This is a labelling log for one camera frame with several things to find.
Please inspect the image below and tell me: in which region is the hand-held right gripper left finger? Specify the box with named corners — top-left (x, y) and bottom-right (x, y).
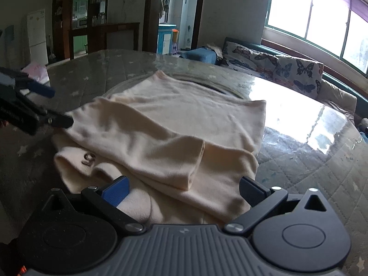
top-left (37, 175), bottom-right (146, 233)

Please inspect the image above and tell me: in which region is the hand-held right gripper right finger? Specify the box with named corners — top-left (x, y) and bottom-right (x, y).
top-left (224, 176), bottom-right (335, 234)

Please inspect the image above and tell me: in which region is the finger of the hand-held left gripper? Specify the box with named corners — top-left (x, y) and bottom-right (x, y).
top-left (14, 79), bottom-right (56, 98)
top-left (16, 92), bottom-right (74, 128)

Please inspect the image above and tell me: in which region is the cream knit top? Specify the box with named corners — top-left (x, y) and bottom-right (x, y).
top-left (52, 70), bottom-right (266, 226)

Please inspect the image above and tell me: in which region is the white refrigerator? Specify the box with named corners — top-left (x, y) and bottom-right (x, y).
top-left (27, 9), bottom-right (49, 66)

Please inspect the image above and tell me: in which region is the dark wooden shelf cabinet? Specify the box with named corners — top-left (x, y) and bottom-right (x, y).
top-left (52, 0), bottom-right (111, 61)

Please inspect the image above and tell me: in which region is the dark wooden console table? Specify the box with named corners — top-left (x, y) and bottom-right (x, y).
top-left (68, 22), bottom-right (140, 61)

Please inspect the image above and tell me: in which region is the round black induction cooker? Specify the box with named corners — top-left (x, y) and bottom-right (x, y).
top-left (172, 75), bottom-right (250, 100)

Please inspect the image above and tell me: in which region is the square butterfly-print cushion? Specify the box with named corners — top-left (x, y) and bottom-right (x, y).
top-left (256, 52), bottom-right (325, 94)

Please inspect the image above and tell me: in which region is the beige cushion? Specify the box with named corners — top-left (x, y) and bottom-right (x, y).
top-left (316, 79), bottom-right (357, 112)

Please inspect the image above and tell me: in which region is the blue bathroom cabinet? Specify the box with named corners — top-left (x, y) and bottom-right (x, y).
top-left (158, 24), bottom-right (176, 56)

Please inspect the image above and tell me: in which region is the long butterfly-print cushion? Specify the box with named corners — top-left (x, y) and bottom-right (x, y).
top-left (223, 41), bottom-right (279, 75)

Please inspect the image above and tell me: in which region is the blue sofa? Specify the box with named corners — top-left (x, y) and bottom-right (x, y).
top-left (178, 37), bottom-right (368, 144)

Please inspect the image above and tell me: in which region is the beige folded towel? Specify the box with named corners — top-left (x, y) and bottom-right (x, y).
top-left (205, 44), bottom-right (223, 58)

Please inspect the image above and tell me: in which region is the hanging towel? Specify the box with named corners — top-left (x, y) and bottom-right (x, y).
top-left (159, 0), bottom-right (170, 19)

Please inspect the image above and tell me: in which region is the green-framed window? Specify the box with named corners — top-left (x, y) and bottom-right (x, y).
top-left (263, 0), bottom-right (368, 74)

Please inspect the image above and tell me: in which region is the purple roller blind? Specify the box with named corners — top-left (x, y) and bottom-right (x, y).
top-left (312, 0), bottom-right (368, 23)

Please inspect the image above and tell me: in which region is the dark wooden door frame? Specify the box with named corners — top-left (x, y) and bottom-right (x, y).
top-left (143, 0), bottom-right (207, 55)

